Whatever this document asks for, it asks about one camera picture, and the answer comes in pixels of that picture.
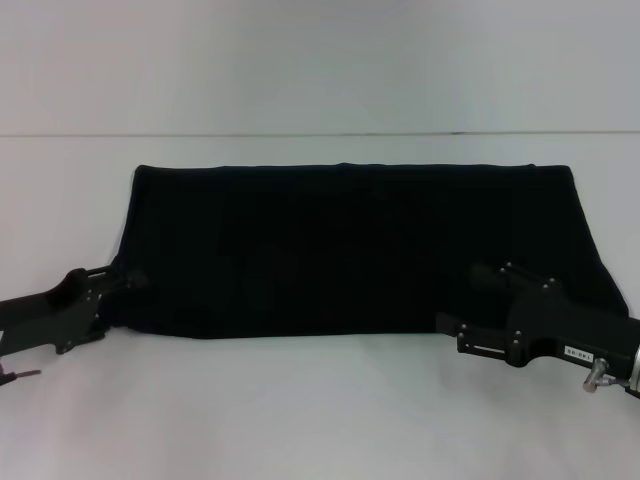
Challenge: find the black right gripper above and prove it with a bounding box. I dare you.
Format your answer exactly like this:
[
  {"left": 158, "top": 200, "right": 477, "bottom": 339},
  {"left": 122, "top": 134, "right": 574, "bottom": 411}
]
[{"left": 435, "top": 259, "right": 640, "bottom": 370}]

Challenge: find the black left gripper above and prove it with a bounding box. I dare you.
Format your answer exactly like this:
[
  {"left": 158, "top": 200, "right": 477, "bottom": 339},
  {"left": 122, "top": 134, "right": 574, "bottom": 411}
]
[{"left": 0, "top": 265, "right": 150, "bottom": 357}]

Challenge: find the black shirt with FREE print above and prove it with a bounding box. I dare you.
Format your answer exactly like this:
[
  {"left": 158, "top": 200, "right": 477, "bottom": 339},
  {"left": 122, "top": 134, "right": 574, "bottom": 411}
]
[{"left": 117, "top": 162, "right": 629, "bottom": 344}]

